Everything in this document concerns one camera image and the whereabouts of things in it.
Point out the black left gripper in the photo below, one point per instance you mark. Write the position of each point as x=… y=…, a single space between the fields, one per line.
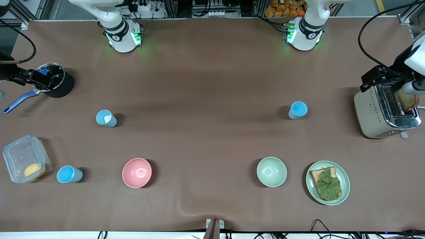
x=399 y=67

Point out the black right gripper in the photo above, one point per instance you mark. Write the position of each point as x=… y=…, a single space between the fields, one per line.
x=5 y=70

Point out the light blue plastic cup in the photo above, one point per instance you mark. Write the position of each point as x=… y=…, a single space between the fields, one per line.
x=68 y=174
x=298 y=109
x=111 y=122

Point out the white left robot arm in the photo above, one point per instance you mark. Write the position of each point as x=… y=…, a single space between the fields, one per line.
x=307 y=33

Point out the glass lid with blue knob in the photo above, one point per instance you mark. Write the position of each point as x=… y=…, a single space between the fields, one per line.
x=53 y=74

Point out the toast slice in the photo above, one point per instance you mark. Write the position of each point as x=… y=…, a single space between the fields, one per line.
x=407 y=101

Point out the beige and chrome toaster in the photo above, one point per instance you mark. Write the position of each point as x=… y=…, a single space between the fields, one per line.
x=368 y=113

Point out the clear plastic storage container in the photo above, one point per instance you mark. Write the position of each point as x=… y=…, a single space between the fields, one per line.
x=20 y=156

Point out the round orange food piece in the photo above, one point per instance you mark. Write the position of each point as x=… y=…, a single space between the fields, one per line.
x=34 y=171

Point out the pale green plate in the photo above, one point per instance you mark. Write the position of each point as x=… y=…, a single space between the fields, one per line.
x=345 y=182

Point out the brown bread slice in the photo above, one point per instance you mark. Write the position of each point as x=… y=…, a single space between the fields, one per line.
x=314 y=174

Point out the green lettuce leaf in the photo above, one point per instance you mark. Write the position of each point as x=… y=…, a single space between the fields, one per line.
x=329 y=186

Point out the power strip with black plugs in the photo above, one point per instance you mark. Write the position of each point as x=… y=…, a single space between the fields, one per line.
x=143 y=6

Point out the bag of orange buns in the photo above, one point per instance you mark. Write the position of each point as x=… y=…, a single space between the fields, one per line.
x=282 y=8

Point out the pink bowl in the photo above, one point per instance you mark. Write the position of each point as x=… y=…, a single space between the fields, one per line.
x=136 y=172

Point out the pale green bowl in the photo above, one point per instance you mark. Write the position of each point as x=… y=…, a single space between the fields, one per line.
x=271 y=171

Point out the brown table cover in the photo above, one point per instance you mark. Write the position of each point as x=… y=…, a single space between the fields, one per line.
x=212 y=83

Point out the white power strip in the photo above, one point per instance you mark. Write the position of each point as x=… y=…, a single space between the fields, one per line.
x=217 y=14

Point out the metal table clamp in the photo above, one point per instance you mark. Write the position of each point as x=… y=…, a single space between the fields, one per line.
x=214 y=227

